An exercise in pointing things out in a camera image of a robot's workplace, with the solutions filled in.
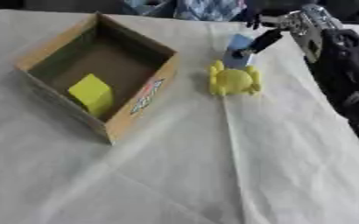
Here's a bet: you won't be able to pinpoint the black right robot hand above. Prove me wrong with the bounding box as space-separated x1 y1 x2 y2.
229 10 295 59

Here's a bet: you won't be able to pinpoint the blue block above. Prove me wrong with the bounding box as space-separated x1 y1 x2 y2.
221 32 257 70

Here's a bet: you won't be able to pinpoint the tan cardboard box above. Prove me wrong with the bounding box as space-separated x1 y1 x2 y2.
12 11 183 145

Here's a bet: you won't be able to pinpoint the yellow soft toy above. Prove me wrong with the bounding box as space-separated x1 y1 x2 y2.
207 59 264 97

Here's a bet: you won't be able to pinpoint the blue white patterned fabric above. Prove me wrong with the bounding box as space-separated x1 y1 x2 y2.
121 0 250 22

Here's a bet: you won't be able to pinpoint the yellow block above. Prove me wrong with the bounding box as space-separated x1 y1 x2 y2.
66 73 116 118

